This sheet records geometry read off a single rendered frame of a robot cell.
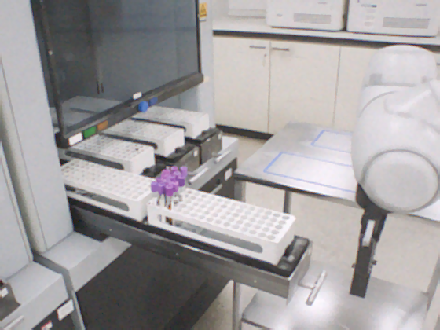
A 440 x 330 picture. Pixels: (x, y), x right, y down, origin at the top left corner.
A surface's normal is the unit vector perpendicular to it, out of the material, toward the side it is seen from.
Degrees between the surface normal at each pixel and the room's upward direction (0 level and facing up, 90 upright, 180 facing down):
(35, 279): 0
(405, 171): 100
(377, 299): 0
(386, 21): 90
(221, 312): 0
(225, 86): 90
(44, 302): 90
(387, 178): 96
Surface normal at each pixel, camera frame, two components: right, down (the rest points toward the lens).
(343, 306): -0.04, -0.87
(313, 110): -0.53, 0.44
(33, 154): 0.85, 0.22
